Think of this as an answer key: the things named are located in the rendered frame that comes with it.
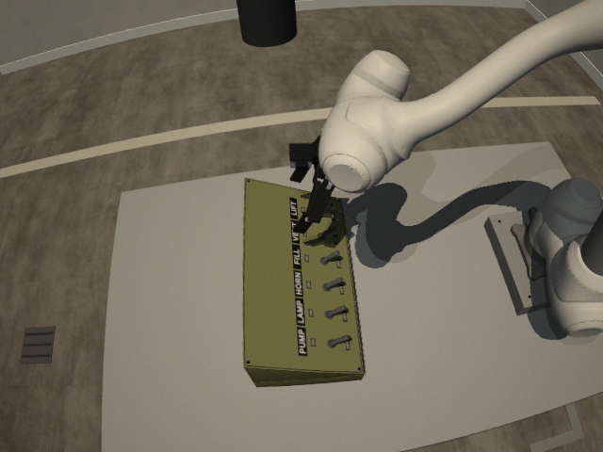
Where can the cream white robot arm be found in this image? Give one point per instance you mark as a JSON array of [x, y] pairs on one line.
[[365, 137]]

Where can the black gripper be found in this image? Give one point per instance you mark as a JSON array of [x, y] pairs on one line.
[[319, 198]]

